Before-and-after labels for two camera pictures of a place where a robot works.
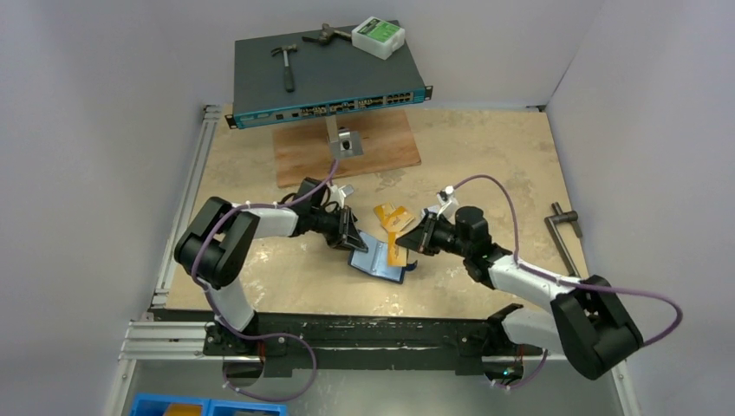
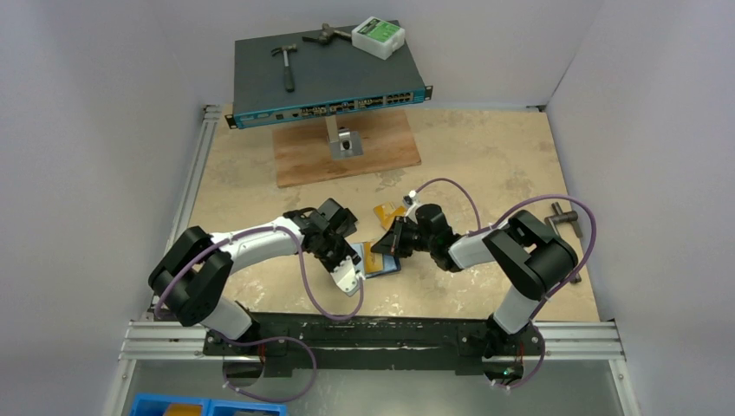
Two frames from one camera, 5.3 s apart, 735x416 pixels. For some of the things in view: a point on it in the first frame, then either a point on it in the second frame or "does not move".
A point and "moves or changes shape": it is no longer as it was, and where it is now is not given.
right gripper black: [426, 235] → [399, 237]
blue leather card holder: [375, 260] moves or changes shape
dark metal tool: [327, 34] does not move
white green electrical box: [379, 37] does not move
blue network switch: [278, 79] does not move
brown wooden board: [302, 151] does not move
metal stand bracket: [343, 143] does not move
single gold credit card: [397, 254] moves or changes shape
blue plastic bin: [162, 405] does not move
